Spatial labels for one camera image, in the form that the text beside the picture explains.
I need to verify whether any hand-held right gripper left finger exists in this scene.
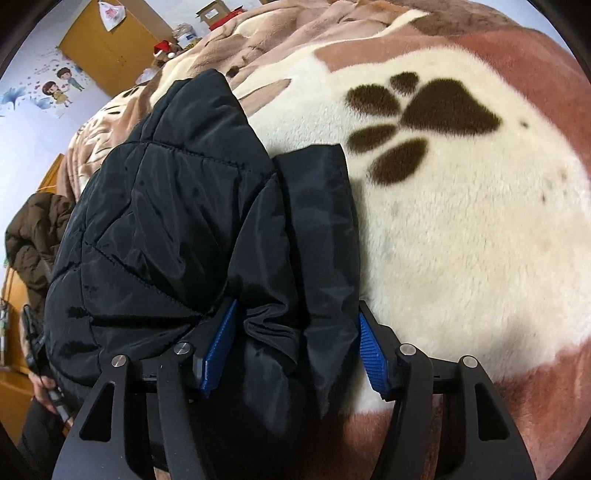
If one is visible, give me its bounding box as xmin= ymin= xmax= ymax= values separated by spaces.
xmin=51 ymin=299 xmax=239 ymax=480

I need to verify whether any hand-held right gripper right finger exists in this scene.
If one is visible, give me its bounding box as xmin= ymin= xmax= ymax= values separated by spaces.
xmin=358 ymin=300 xmax=536 ymax=480

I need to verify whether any black padded jacket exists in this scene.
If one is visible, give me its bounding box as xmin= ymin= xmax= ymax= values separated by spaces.
xmin=44 ymin=69 xmax=370 ymax=480

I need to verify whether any person's left hand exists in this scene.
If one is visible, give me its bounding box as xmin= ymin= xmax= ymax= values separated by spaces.
xmin=28 ymin=369 xmax=71 ymax=424

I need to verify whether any paw print plush blanket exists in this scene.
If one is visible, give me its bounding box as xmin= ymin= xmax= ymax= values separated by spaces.
xmin=53 ymin=0 xmax=591 ymax=480

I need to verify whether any wooden cabinet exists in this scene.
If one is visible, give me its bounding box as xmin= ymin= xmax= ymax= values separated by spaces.
xmin=0 ymin=258 xmax=52 ymax=444

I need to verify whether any brown padded jacket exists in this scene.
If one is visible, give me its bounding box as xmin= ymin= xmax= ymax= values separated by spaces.
xmin=4 ymin=191 xmax=77 ymax=303

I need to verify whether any plush toy with santa hat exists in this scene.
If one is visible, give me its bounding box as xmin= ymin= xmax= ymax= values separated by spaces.
xmin=151 ymin=39 xmax=180 ymax=60

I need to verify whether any clear plastic bottle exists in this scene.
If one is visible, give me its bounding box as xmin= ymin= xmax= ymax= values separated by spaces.
xmin=173 ymin=23 xmax=202 ymax=49

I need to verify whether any yellow wooden wardrobe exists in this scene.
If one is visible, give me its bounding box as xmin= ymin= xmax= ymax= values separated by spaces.
xmin=58 ymin=0 xmax=186 ymax=99

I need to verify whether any cardboard box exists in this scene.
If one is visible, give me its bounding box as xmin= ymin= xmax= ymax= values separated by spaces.
xmin=196 ymin=0 xmax=232 ymax=28

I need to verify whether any white plastic bag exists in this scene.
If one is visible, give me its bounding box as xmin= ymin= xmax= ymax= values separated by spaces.
xmin=96 ymin=0 xmax=126 ymax=32

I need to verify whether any black cable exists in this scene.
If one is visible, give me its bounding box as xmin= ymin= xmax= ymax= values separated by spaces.
xmin=21 ymin=305 xmax=63 ymax=416

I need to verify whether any wooden bed frame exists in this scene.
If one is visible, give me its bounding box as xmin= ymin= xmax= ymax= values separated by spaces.
xmin=39 ymin=154 xmax=66 ymax=195

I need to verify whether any cartoon wall sticker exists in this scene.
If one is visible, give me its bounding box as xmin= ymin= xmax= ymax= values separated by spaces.
xmin=0 ymin=51 xmax=87 ymax=120

